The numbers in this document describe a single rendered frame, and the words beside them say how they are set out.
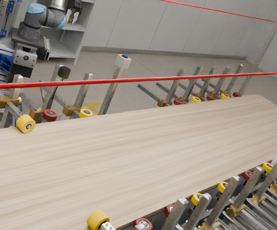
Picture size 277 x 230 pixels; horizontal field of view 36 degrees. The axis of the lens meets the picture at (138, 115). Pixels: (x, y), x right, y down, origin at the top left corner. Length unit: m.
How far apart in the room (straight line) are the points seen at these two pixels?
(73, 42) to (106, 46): 0.97
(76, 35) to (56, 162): 3.78
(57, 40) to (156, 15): 1.89
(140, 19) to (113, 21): 0.56
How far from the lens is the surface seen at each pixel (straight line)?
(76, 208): 1.84
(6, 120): 2.38
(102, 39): 6.47
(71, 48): 5.77
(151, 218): 2.18
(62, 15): 2.99
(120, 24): 6.58
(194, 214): 1.95
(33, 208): 1.77
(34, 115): 2.47
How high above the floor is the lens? 2.05
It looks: 24 degrees down
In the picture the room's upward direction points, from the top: 24 degrees clockwise
